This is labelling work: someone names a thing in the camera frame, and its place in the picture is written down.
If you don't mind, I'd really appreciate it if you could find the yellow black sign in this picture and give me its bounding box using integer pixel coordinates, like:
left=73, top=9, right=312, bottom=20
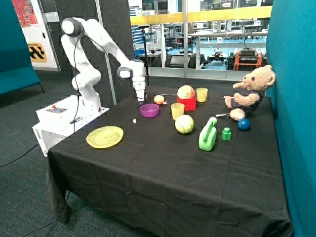
left=27, top=42, right=47, bottom=63

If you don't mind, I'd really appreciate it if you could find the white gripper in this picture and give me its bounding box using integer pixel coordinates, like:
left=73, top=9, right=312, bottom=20
left=133, top=79, right=146, bottom=104

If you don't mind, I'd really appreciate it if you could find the brown teddy bear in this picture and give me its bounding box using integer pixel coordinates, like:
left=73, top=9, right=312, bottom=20
left=224, top=65, right=276, bottom=121

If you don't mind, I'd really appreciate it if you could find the green toy block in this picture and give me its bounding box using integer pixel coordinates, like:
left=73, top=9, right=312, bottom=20
left=222, top=127, right=232, bottom=141

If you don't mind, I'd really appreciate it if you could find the yellow cup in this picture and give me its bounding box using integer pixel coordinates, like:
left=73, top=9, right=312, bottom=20
left=196, top=87, right=208, bottom=103
left=171, top=103, right=185, bottom=120

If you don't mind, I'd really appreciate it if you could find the purple plastic bowl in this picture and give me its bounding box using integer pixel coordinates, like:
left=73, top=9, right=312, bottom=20
left=140, top=103, right=159, bottom=118

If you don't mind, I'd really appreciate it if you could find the blue ball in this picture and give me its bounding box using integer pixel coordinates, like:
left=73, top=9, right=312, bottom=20
left=237, top=118, right=251, bottom=131

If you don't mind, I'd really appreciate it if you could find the green toy watering can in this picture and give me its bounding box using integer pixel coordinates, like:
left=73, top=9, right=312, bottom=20
left=198, top=117, right=217, bottom=151

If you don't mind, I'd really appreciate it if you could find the red box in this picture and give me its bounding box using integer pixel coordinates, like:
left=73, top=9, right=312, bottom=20
left=177, top=97, right=197, bottom=111

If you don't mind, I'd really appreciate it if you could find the yellow red soft ball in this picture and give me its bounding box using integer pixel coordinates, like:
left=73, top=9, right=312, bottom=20
left=177, top=85, right=196, bottom=99

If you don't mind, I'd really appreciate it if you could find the yellow plastic plate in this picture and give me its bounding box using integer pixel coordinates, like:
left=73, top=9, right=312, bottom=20
left=86, top=126, right=124, bottom=149

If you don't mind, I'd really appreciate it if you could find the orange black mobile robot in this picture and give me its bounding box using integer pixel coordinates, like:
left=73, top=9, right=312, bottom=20
left=233, top=48, right=262, bottom=71

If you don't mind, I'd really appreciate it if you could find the peach toy fruit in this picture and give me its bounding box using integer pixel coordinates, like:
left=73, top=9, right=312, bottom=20
left=154, top=95, right=164, bottom=105

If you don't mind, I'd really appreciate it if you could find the red poster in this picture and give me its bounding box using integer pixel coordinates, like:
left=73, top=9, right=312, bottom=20
left=12, top=0, right=39, bottom=28

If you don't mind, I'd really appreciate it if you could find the yellow softball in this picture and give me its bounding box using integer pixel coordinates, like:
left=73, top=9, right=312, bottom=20
left=175, top=115, right=194, bottom=134

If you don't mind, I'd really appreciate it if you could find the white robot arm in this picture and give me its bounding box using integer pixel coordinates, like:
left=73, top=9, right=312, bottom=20
left=61, top=17, right=146, bottom=112

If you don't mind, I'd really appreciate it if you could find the teal sofa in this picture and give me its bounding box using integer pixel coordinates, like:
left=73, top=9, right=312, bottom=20
left=0, top=0, right=41, bottom=96

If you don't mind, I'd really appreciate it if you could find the black tablecloth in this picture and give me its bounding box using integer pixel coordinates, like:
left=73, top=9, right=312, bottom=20
left=46, top=92, right=294, bottom=237

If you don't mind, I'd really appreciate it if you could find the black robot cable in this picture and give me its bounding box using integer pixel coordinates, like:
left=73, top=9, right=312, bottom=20
left=70, top=34, right=139, bottom=124

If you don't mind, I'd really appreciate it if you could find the yellow cup far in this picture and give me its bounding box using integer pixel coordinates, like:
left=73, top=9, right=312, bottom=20
left=196, top=87, right=208, bottom=103

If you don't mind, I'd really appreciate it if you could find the yellow cup near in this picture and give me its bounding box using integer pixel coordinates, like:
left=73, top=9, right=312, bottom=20
left=171, top=103, right=185, bottom=120

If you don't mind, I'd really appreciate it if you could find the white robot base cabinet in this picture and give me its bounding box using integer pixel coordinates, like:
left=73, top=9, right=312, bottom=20
left=33, top=95, right=109, bottom=157

